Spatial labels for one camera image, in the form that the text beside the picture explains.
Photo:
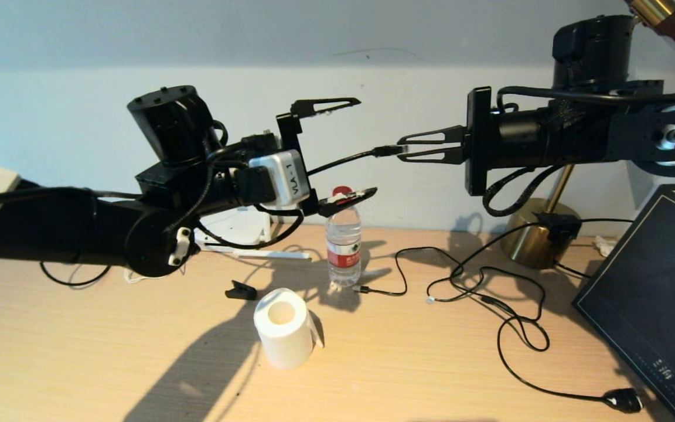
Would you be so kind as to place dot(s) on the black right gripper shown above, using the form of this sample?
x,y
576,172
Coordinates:
x,y
519,140

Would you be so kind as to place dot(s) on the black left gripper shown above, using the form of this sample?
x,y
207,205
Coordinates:
x,y
290,132

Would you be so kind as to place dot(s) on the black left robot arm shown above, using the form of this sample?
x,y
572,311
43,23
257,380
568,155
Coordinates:
x,y
50,223

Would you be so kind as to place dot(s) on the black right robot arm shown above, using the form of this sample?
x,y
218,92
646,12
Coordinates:
x,y
595,53

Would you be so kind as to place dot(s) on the white router with antennas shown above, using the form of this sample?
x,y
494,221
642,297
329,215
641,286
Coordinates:
x,y
238,225

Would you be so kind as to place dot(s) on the clear red-capped water bottle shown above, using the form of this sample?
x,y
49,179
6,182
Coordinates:
x,y
343,246

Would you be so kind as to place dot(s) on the brass desk lamp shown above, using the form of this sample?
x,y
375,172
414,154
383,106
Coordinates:
x,y
534,234

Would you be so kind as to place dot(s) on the small black clip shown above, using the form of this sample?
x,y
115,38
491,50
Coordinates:
x,y
241,291

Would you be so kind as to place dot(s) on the small white object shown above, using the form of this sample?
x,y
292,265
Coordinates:
x,y
604,246

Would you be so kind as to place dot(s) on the white toilet paper roll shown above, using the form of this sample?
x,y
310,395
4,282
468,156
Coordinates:
x,y
285,334

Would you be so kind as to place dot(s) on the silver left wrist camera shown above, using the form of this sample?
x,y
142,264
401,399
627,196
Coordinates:
x,y
282,179

